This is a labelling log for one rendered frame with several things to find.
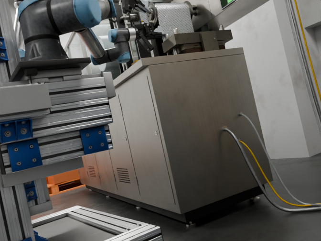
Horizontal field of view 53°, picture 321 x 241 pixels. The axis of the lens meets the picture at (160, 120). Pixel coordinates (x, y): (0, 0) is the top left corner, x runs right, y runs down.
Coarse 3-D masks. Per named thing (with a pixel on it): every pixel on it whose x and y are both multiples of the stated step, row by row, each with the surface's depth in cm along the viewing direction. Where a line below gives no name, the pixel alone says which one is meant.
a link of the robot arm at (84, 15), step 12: (60, 0) 103; (72, 0) 102; (84, 0) 102; (96, 0) 110; (108, 0) 141; (60, 12) 103; (72, 12) 103; (84, 12) 103; (96, 12) 108; (108, 12) 141; (60, 24) 105; (72, 24) 105; (84, 24) 106; (96, 24) 108
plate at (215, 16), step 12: (180, 0) 230; (192, 0) 217; (204, 0) 206; (216, 0) 195; (240, 0) 180; (252, 0) 185; (264, 0) 189; (204, 12) 208; (216, 12) 197; (228, 12) 197; (240, 12) 202; (204, 24) 211; (216, 24) 217; (228, 24) 223
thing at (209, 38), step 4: (204, 32) 183; (208, 32) 184; (212, 32) 185; (200, 36) 183; (204, 36) 183; (208, 36) 184; (212, 36) 185; (204, 40) 182; (208, 40) 183; (212, 40) 185; (216, 40) 186; (204, 44) 182; (208, 44) 183; (212, 44) 184; (216, 44) 185; (204, 48) 182; (208, 48) 183; (212, 48) 184; (216, 48) 185
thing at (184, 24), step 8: (176, 16) 202; (184, 16) 205; (160, 24) 196; (168, 24) 199; (176, 24) 201; (184, 24) 204; (192, 24) 206; (168, 32) 198; (184, 32) 203; (192, 32) 206
